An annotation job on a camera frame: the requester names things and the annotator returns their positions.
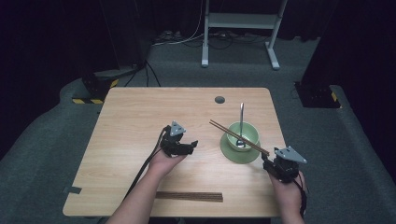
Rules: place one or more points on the person's left hand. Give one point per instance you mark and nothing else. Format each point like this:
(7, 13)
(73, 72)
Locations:
(165, 163)

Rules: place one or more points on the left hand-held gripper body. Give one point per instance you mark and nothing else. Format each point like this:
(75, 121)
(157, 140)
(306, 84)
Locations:
(172, 140)

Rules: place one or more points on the brown wooden chopstick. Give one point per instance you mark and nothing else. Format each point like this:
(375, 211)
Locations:
(224, 131)
(227, 129)

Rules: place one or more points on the row of brown chopsticks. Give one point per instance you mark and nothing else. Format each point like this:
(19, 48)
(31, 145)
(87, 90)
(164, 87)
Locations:
(190, 196)

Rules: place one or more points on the person's right hand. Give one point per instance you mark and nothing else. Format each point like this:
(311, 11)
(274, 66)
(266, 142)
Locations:
(288, 194)

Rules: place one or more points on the white metal stand frame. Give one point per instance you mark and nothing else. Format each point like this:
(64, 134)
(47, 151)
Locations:
(243, 20)

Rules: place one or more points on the green ceramic saucer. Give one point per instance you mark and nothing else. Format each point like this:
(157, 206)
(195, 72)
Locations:
(239, 157)

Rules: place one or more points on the black stand with hazard tape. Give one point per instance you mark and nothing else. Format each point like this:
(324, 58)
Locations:
(99, 84)

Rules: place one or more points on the black round table grommet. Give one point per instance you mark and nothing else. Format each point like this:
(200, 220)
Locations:
(219, 100)

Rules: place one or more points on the metal spoon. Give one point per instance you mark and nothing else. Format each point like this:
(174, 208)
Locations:
(241, 118)

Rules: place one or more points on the black stand base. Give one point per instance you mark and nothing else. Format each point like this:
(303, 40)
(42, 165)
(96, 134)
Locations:
(317, 96)

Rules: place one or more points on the grey tape piece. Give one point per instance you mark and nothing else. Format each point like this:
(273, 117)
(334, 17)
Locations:
(73, 189)

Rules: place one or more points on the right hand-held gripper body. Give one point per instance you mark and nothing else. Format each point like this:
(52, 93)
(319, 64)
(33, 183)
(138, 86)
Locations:
(288, 165)

